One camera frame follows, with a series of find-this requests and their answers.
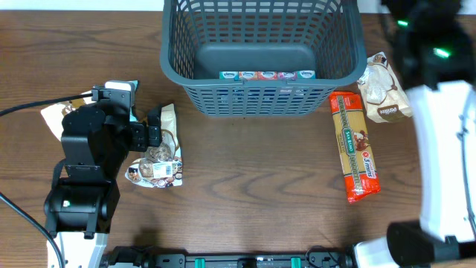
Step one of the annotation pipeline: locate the blue tissue multipack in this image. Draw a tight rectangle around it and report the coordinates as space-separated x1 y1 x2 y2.
215 70 333 97

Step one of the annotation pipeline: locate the orange spaghetti packet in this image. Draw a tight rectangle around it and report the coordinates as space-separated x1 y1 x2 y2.
329 92 381 203

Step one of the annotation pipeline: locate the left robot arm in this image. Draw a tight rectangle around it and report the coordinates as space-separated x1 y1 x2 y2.
44 80 162 267

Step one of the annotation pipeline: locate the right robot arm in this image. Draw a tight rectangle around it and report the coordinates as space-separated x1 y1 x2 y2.
341 0 475 268

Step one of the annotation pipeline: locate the teal snack packet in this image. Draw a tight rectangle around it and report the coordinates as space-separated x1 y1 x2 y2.
129 80 140 122

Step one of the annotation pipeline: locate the cookie bag with barcode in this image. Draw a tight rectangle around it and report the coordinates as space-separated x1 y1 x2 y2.
124 103 183 188

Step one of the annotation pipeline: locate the brown white coffee bag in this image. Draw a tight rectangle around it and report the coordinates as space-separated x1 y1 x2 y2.
40 97 94 141

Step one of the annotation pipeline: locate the grey plastic basket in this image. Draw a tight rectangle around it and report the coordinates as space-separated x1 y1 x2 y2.
160 0 367 117

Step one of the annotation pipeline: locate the white brown snack bag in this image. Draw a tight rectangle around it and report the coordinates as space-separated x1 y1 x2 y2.
357 52 413 123

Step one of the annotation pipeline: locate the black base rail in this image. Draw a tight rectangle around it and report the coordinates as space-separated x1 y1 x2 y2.
99 246 355 268

